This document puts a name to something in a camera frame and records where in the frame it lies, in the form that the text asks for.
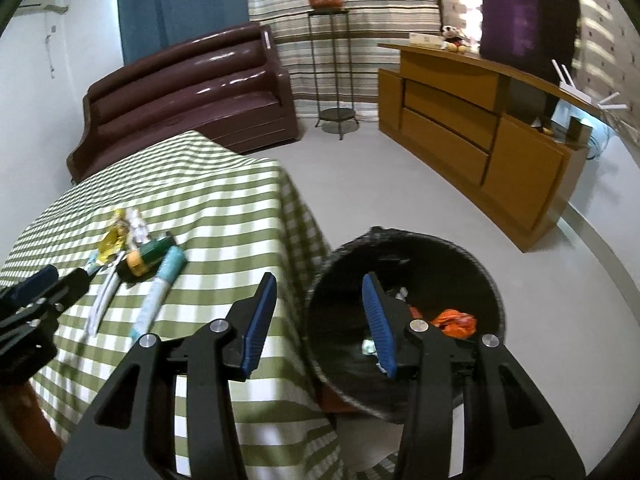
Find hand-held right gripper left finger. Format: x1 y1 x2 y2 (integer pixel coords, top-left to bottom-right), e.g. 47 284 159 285
54 271 278 480

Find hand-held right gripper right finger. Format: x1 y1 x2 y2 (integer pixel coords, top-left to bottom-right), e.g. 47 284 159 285
361 272 587 480

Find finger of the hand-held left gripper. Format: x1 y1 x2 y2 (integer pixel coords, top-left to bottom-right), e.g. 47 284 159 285
25 267 92 321
0 265 60 311

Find long white blue packet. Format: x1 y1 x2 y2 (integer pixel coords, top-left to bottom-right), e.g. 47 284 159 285
84 252 126 338

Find black trash bin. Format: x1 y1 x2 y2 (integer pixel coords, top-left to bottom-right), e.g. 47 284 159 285
302 226 505 426

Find yellow wrapper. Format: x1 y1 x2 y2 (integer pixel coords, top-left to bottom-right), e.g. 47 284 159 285
97 208 133 266

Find orange plastic bag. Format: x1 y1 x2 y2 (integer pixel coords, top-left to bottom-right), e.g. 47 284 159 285
430 308 478 341

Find light blue stick packet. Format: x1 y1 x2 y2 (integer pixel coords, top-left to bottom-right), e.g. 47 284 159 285
129 246 187 341

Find person's left forearm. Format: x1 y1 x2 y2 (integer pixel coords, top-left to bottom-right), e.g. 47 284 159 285
0 380 63 461

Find red stool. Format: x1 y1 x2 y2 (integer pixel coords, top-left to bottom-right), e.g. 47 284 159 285
319 382 363 416

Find green white checkered tablecloth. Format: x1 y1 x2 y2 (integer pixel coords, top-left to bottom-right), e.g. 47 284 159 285
0 130 346 480

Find wooden cabinet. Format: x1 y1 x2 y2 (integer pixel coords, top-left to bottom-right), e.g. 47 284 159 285
376 42 601 253

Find black metal plant stand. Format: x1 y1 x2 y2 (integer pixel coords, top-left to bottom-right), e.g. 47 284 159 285
307 8 360 141

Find dark red leather sofa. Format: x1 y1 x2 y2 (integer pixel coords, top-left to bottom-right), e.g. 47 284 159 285
66 22 301 184

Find white air conditioner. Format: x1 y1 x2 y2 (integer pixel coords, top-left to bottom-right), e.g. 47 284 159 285
17 0 68 15

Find small brown box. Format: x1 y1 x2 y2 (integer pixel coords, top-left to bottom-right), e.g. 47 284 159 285
569 116 593 143

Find white flat box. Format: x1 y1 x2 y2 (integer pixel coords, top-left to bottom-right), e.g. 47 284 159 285
409 32 445 50

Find plush mouse toy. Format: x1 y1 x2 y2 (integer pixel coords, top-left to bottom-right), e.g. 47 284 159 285
440 25 471 53

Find white router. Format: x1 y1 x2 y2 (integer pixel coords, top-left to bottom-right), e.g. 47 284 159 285
551 59 630 111

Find blue curtain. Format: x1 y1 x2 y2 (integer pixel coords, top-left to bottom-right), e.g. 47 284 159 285
116 0 250 66

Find striped curtain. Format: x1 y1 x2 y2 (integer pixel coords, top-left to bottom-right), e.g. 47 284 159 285
244 0 443 123

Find sheer dotted curtain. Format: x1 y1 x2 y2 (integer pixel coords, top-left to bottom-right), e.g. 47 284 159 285
437 0 483 48

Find dark purple curtain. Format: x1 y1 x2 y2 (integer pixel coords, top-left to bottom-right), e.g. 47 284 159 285
477 0 581 78

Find beige diamond pattern curtain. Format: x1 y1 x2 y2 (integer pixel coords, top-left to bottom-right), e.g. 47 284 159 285
570 0 631 126

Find wall power cable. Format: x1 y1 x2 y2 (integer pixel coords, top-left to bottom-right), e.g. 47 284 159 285
46 20 57 78

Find thin cables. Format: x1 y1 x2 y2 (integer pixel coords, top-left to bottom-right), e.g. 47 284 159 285
585 125 613 161

